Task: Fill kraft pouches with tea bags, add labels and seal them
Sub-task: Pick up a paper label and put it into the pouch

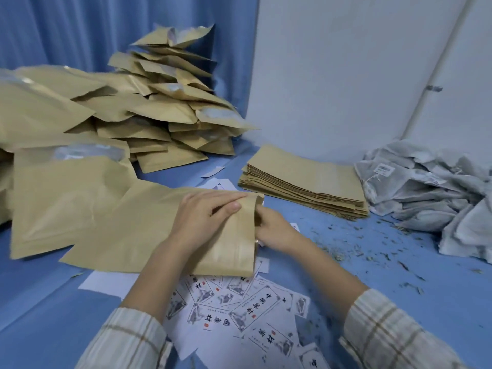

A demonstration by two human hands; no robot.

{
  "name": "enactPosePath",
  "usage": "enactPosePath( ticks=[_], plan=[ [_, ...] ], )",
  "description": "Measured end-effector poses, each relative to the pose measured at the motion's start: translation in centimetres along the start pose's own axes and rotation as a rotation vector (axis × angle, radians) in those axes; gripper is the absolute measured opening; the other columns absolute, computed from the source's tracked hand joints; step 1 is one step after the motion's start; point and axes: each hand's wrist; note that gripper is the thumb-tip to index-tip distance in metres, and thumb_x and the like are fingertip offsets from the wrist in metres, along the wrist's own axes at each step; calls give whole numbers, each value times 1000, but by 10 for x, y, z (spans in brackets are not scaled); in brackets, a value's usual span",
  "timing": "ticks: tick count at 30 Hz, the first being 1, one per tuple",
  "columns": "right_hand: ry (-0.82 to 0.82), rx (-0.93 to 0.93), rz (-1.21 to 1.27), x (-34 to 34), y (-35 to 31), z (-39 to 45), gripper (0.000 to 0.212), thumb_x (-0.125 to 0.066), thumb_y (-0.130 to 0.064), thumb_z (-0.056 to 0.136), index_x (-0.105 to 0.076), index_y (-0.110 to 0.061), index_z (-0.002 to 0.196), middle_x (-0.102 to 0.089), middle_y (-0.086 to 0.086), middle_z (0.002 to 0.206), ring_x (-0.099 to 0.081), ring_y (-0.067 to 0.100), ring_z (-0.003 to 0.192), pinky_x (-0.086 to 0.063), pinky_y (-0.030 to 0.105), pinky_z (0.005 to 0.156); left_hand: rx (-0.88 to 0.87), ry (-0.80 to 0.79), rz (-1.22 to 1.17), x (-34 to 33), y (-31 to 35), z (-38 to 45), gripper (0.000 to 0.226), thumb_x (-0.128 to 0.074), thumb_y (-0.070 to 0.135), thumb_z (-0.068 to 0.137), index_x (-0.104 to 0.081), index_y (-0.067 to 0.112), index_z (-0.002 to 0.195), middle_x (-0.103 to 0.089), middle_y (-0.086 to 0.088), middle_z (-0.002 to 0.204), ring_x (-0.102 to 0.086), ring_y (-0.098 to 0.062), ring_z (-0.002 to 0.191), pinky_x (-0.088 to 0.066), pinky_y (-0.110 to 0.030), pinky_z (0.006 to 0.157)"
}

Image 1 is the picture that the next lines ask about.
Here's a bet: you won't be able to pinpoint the person's right hand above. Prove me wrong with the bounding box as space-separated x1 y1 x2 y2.
254 205 305 255

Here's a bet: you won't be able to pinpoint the kraft pouch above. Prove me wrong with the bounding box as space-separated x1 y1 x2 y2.
59 179 266 278

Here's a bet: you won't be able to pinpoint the person's right forearm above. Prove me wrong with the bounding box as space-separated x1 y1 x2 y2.
290 238 469 369

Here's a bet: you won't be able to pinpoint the pile of kraft pouches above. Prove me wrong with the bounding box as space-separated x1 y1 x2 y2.
0 23 259 261

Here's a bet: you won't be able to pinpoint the white wall pipe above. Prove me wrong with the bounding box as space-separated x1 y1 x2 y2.
401 0 486 141

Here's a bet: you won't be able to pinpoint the pile of white tea bags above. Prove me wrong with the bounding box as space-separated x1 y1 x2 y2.
353 140 492 264

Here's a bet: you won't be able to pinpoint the blue table cover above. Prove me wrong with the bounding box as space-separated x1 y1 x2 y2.
0 141 492 369

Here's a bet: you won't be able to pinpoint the stack of kraft pouches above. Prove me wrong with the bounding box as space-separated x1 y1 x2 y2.
238 145 371 221

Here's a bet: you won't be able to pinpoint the white paper labels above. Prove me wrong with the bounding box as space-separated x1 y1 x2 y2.
78 166 332 369

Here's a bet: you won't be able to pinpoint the person's left hand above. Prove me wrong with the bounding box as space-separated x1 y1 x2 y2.
168 190 249 255

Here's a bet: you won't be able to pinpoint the blue curtain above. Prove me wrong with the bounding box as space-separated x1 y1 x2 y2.
0 0 261 119

